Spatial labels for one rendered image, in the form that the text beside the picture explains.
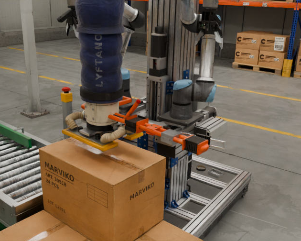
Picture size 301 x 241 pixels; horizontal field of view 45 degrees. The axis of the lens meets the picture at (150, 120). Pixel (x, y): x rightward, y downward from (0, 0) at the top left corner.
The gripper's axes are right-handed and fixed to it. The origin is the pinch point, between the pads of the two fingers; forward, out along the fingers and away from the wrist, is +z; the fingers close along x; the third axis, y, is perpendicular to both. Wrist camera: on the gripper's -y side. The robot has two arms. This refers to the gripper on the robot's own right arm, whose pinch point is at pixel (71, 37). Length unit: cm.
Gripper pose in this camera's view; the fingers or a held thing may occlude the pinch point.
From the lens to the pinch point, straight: 247.7
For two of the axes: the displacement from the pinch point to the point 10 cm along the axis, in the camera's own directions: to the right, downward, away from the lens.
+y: 7.7, -2.0, 6.0
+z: -0.3, 9.4, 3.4
